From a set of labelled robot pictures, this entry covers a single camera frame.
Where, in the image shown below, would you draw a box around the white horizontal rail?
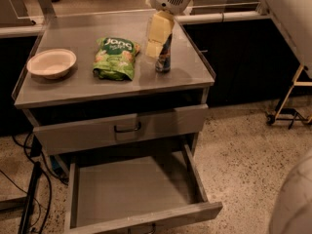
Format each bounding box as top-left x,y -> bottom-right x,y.
175,11 -> 269,24

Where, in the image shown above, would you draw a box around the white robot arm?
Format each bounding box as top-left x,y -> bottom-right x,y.
161,0 -> 312,234

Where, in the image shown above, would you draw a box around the yellow wheeled cart frame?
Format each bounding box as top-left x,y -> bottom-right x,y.
265,64 -> 312,131

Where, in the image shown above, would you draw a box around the grey drawer cabinet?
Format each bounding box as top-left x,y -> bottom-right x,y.
11,9 -> 216,180

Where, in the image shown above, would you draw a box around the open grey middle drawer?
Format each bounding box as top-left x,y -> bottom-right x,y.
64,141 -> 222,234

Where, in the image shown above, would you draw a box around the grey upper drawer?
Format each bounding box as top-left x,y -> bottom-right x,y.
34,104 -> 208,155

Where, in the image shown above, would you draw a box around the blue energy drink can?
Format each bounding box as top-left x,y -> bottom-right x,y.
155,34 -> 173,73

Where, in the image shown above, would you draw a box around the black metal stand leg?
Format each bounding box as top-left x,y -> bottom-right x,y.
18,162 -> 41,234

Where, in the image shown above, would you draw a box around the white paper bowl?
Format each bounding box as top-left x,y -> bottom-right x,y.
26,49 -> 76,80

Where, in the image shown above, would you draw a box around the black drawer handle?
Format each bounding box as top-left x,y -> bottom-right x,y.
113,122 -> 141,134

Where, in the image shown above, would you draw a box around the green rice chip bag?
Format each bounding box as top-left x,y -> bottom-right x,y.
93,37 -> 140,81

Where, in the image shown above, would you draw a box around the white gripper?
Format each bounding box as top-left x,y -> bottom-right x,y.
145,0 -> 191,58

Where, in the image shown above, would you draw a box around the black floor cables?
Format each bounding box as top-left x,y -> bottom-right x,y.
0,133 -> 70,234

